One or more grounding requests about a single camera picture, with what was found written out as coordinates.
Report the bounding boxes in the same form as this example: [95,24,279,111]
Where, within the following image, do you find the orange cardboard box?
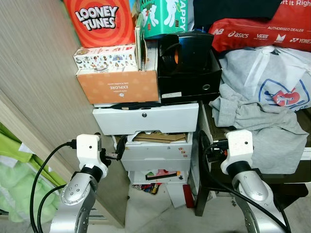
[76,69,160,105]

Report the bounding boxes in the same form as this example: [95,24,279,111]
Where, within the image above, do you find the black glossy appliance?
[158,32,214,76]

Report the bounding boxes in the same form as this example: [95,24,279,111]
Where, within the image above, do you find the white plastic drawer unit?
[92,102,200,209]

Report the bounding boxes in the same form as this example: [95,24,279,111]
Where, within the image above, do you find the light green fabric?
[0,124,49,224]

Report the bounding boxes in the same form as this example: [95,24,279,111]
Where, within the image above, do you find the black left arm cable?
[29,140,78,233]

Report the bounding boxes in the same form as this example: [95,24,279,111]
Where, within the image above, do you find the beige wood-grain cabinet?
[0,0,132,229]

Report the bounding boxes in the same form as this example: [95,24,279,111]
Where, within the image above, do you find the grey garment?
[209,83,309,174]

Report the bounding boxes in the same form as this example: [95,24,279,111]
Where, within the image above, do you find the thin standing cardboard sheet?
[135,14,149,71]

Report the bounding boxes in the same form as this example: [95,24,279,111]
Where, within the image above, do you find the red Looney Tunes bag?
[63,0,137,48]

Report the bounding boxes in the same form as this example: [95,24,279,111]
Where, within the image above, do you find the red sports brand bag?
[209,0,311,53]

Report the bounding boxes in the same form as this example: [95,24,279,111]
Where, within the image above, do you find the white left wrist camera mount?
[76,134,103,168]

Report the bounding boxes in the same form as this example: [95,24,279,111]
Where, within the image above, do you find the dark brown printer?
[198,100,311,185]

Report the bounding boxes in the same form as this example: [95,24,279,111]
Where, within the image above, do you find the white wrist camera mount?
[221,130,254,174]
[76,134,103,168]

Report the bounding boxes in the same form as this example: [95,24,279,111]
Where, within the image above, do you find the black cloth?
[193,0,282,27]

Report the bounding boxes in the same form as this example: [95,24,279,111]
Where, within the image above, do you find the white patterned small box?
[74,44,138,71]

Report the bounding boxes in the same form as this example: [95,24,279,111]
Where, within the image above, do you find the green printed box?
[140,0,188,38]

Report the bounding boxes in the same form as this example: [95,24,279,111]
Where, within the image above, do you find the brown cardboard piece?
[134,131,188,144]

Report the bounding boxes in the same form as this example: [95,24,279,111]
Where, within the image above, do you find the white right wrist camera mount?
[221,130,254,174]

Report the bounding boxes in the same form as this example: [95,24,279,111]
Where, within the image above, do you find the white plastic bag with logo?
[217,46,311,112]

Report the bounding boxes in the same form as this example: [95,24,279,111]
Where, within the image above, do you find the black box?
[158,49,223,102]

